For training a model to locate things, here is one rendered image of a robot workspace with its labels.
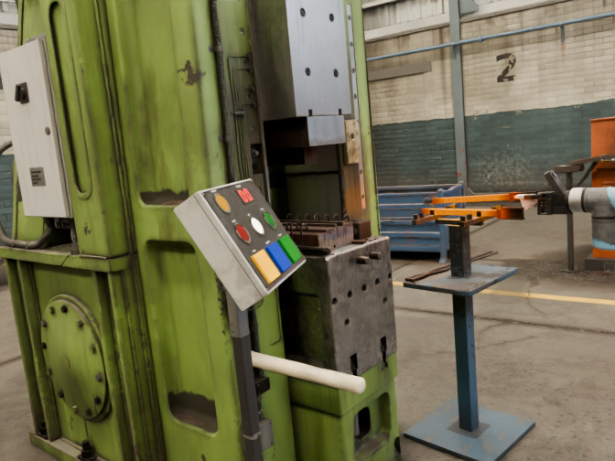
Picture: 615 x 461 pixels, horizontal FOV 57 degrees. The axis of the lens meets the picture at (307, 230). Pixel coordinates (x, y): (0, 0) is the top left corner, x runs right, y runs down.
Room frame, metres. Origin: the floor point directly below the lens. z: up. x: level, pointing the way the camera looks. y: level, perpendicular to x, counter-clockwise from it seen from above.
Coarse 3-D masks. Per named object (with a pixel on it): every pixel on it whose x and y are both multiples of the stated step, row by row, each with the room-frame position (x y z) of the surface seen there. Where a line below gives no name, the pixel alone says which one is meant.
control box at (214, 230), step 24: (216, 192) 1.33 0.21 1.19; (240, 192) 1.44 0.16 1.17; (192, 216) 1.26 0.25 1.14; (216, 216) 1.25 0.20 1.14; (240, 216) 1.36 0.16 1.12; (264, 216) 1.48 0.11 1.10; (216, 240) 1.25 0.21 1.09; (240, 240) 1.27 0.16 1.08; (264, 240) 1.39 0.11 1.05; (216, 264) 1.25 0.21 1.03; (240, 264) 1.23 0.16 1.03; (240, 288) 1.24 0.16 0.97; (264, 288) 1.22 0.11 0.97
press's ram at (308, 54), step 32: (256, 0) 1.87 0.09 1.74; (288, 0) 1.80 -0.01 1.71; (320, 0) 1.92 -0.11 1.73; (256, 32) 1.88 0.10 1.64; (288, 32) 1.79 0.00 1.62; (320, 32) 1.91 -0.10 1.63; (288, 64) 1.80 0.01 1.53; (320, 64) 1.90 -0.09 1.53; (288, 96) 1.81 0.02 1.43; (320, 96) 1.89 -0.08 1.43
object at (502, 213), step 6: (426, 210) 2.33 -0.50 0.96; (438, 210) 2.29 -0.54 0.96; (444, 210) 2.27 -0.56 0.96; (450, 210) 2.25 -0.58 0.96; (456, 210) 2.23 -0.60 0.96; (462, 210) 2.21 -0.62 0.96; (468, 210) 2.19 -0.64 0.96; (474, 210) 2.17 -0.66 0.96; (480, 210) 2.15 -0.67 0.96; (486, 210) 2.14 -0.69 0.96; (492, 210) 2.12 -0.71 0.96; (498, 210) 2.09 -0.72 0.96; (504, 210) 2.09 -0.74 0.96; (510, 210) 2.08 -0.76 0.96; (516, 210) 2.06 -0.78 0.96; (522, 210) 2.04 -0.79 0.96; (492, 216) 2.12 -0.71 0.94; (498, 216) 2.09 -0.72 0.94; (504, 216) 2.09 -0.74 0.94; (510, 216) 2.08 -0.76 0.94; (516, 216) 2.06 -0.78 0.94; (522, 216) 2.05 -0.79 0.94
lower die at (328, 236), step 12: (288, 228) 1.98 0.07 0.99; (312, 228) 1.93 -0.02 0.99; (324, 228) 1.90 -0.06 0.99; (336, 228) 1.91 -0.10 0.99; (348, 228) 1.96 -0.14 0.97; (300, 240) 1.88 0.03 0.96; (312, 240) 1.84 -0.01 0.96; (324, 240) 1.85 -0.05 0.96; (336, 240) 1.90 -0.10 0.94; (348, 240) 1.95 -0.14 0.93
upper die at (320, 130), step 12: (288, 120) 1.88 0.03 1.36; (300, 120) 1.85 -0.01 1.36; (312, 120) 1.85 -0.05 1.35; (324, 120) 1.90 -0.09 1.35; (336, 120) 1.95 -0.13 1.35; (264, 132) 1.95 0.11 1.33; (276, 132) 1.92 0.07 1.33; (288, 132) 1.88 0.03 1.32; (300, 132) 1.85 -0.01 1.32; (312, 132) 1.84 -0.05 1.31; (324, 132) 1.89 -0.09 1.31; (336, 132) 1.94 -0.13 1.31; (276, 144) 1.92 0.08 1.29; (288, 144) 1.89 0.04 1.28; (300, 144) 1.85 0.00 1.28; (312, 144) 1.84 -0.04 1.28; (324, 144) 1.89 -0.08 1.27
